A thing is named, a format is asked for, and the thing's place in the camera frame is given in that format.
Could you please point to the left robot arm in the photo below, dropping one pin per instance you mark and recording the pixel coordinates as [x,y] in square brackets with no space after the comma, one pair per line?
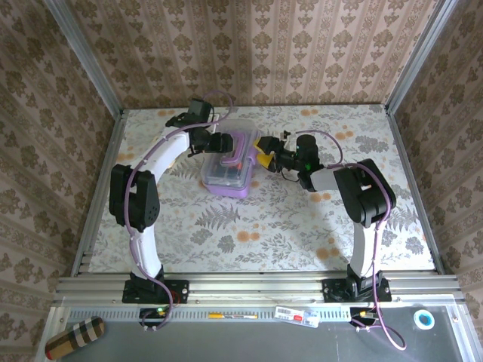
[132,196]

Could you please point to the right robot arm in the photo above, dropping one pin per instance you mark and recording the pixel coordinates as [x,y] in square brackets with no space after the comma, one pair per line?
[366,196]

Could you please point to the aluminium frame post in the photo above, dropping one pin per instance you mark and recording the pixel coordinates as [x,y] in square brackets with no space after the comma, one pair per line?
[85,56]
[420,56]

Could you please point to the barcode label packet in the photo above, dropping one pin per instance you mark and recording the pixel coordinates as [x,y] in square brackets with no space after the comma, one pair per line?
[290,313]

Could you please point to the purple clear plastic toolbox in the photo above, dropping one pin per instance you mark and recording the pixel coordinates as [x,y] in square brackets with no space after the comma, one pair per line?
[226,188]

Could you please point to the plaid cylindrical cushion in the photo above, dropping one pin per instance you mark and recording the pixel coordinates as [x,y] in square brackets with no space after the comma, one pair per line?
[75,337]

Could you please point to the black controller board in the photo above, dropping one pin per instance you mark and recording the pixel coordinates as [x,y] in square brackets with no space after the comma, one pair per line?
[151,313]
[358,313]

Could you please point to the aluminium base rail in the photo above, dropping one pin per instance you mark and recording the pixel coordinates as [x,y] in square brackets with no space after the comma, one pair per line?
[256,288]

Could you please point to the aluminium table side rail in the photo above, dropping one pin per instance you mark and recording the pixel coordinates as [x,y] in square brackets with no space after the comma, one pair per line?
[406,158]
[108,158]

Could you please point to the yellow silver pen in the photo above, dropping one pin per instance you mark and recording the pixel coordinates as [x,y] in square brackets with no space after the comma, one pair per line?
[217,315]

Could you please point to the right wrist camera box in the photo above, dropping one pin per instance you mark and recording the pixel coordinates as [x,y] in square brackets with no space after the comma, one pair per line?
[290,140]

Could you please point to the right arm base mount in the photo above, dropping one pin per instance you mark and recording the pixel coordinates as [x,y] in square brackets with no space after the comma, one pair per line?
[332,290]

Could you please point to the white tape roll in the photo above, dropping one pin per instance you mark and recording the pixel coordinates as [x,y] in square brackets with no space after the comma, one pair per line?
[416,319]

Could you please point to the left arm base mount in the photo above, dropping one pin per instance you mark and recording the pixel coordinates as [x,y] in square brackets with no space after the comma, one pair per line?
[177,290]

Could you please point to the grey metal panel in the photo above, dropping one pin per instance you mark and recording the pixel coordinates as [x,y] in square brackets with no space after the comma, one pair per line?
[226,343]

